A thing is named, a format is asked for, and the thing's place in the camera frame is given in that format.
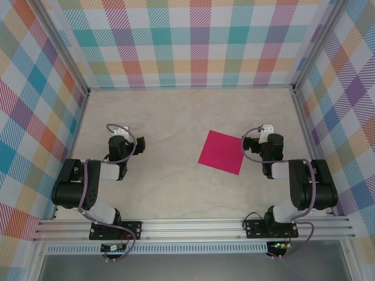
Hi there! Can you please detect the pink square paper sheet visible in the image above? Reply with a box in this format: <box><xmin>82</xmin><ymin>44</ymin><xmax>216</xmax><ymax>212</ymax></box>
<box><xmin>198</xmin><ymin>130</ymin><xmax>245</xmax><ymax>176</ymax></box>

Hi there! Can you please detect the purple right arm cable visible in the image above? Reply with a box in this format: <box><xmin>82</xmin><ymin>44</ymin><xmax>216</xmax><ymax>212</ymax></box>
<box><xmin>240</xmin><ymin>126</ymin><xmax>316</xmax><ymax>261</ymax></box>

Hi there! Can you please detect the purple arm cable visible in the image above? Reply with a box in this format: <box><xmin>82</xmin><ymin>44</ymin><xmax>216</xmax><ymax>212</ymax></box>
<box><xmin>77</xmin><ymin>123</ymin><xmax>138</xmax><ymax>262</ymax></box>
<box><xmin>240</xmin><ymin>126</ymin><xmax>316</xmax><ymax>261</ymax></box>

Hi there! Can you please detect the aluminium side rail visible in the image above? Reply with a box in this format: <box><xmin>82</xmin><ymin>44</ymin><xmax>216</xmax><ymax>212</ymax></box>
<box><xmin>52</xmin><ymin>92</ymin><xmax>90</xmax><ymax>220</ymax></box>
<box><xmin>292</xmin><ymin>89</ymin><xmax>335</xmax><ymax>217</ymax></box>

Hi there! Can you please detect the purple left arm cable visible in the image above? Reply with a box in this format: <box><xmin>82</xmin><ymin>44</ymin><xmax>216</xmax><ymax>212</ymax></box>
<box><xmin>77</xmin><ymin>123</ymin><xmax>138</xmax><ymax>262</ymax></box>

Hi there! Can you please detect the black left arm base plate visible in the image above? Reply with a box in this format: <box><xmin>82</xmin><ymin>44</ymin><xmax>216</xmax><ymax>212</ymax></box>
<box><xmin>89</xmin><ymin>221</ymin><xmax>143</xmax><ymax>241</ymax></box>

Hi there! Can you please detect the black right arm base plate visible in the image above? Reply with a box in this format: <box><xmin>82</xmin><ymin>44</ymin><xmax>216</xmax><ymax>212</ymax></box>
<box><xmin>245</xmin><ymin>219</ymin><xmax>299</xmax><ymax>239</ymax></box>

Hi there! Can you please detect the aluminium mounting rail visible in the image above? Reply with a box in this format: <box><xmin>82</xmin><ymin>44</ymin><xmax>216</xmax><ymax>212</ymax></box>
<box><xmin>32</xmin><ymin>216</ymin><xmax>357</xmax><ymax>242</ymax></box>

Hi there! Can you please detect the slotted grey cable tray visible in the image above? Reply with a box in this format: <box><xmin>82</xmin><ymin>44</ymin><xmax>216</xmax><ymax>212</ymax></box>
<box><xmin>46</xmin><ymin>244</ymin><xmax>269</xmax><ymax>255</ymax></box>

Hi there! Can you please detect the aluminium frame post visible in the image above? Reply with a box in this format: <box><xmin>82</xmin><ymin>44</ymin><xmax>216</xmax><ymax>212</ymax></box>
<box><xmin>292</xmin><ymin>0</ymin><xmax>343</xmax><ymax>92</ymax></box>
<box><xmin>34</xmin><ymin>0</ymin><xmax>91</xmax><ymax>95</ymax></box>

